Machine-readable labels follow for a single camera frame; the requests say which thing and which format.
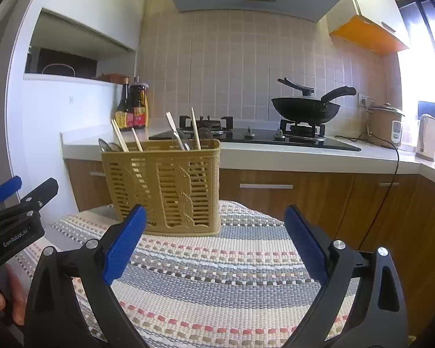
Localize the wooden chopstick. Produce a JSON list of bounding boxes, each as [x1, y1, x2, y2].
[[191, 107, 201, 150], [131, 128, 143, 152], [110, 119, 129, 153]]

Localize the white refrigerator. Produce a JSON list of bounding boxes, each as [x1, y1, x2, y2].
[[0, 0, 145, 222]]

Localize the wall power socket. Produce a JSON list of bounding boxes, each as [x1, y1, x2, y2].
[[358, 93, 375, 109]]

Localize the beige rice cooker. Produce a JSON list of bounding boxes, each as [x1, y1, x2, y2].
[[366, 103, 404, 148]]

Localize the black gas stove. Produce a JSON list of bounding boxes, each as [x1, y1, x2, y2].
[[148, 115, 362, 153]]

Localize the white electric kettle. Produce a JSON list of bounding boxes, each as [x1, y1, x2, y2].
[[416, 114, 435, 161]]

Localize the sauce bottle red label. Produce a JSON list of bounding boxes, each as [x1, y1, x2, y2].
[[129, 76, 149, 129]]

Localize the black microwave on shelf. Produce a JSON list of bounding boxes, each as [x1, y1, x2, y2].
[[25, 46, 97, 79]]

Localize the yellow plastic utensil basket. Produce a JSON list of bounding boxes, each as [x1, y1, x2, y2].
[[101, 139, 221, 236]]

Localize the person's left hand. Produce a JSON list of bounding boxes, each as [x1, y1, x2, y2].
[[0, 263, 27, 326]]

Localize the orange wall cabinet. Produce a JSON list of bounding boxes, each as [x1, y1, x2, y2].
[[326, 0, 409, 56]]

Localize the soy sauce bottle yellow label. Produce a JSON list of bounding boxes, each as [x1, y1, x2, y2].
[[115, 77, 133, 131]]

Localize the window frame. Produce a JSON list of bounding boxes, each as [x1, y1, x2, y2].
[[398, 0, 435, 119]]

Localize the wooden base cabinets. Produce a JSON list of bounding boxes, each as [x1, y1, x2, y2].
[[64, 158, 435, 334]]

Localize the striped woven placemat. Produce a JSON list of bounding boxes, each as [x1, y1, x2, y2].
[[7, 199, 364, 348]]

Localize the small metal spoon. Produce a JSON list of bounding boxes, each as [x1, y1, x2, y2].
[[108, 142, 123, 152]]

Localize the metal spoon black handle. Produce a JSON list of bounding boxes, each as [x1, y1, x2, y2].
[[98, 138, 112, 153]]

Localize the black wok pan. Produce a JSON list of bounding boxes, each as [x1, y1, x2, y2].
[[272, 86, 357, 126]]

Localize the black power cable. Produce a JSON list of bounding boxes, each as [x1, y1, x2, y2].
[[334, 134, 401, 252]]

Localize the white kitchen countertop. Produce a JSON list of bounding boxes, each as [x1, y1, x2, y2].
[[60, 125, 435, 183]]

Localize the black spatula handle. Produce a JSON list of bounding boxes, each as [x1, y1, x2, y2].
[[277, 78, 314, 97]]

